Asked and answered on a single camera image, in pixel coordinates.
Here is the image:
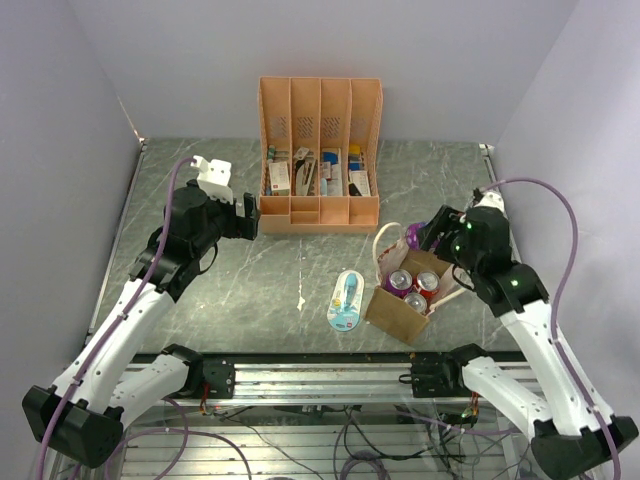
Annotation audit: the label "red cola can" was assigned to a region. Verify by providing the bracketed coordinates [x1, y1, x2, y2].
[414, 270, 440, 301]

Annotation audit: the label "brown canvas tote bag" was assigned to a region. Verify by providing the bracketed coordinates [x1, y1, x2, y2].
[365, 222, 467, 345]

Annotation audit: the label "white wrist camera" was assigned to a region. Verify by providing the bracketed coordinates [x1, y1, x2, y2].
[472, 189, 506, 215]
[191, 155, 234, 204]

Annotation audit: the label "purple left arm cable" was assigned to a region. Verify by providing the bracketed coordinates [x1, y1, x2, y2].
[37, 156, 197, 480]

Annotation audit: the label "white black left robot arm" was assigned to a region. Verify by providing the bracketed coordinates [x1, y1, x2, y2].
[22, 180, 260, 468]

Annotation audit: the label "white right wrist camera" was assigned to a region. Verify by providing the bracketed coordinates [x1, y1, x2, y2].
[472, 189, 506, 215]

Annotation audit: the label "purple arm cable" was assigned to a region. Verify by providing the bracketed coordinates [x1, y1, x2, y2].
[481, 176, 623, 480]
[37, 156, 197, 480]

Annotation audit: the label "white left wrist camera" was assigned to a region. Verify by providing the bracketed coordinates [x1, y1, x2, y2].
[191, 155, 234, 204]

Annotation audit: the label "purple soda can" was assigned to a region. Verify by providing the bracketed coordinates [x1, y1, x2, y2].
[405, 222, 429, 250]
[383, 269, 413, 299]

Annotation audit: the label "aluminium rail frame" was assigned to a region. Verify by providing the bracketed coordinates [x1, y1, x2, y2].
[59, 351, 581, 406]

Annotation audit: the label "orange plastic file organizer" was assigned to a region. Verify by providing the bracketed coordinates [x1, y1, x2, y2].
[258, 77, 383, 234]

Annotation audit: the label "white black label pack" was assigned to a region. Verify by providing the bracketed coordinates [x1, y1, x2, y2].
[347, 144, 371, 197]

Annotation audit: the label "silver top soda can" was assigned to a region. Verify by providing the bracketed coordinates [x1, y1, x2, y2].
[403, 292, 428, 315]

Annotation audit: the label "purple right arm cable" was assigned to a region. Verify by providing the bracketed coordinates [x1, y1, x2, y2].
[481, 176, 623, 480]

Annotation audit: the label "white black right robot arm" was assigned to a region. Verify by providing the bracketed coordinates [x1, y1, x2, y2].
[407, 205, 639, 479]

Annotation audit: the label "blue white stationery packs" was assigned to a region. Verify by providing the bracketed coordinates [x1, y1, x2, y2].
[320, 148, 345, 197]

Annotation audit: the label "white red box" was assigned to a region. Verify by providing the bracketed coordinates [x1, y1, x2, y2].
[268, 161, 291, 196]

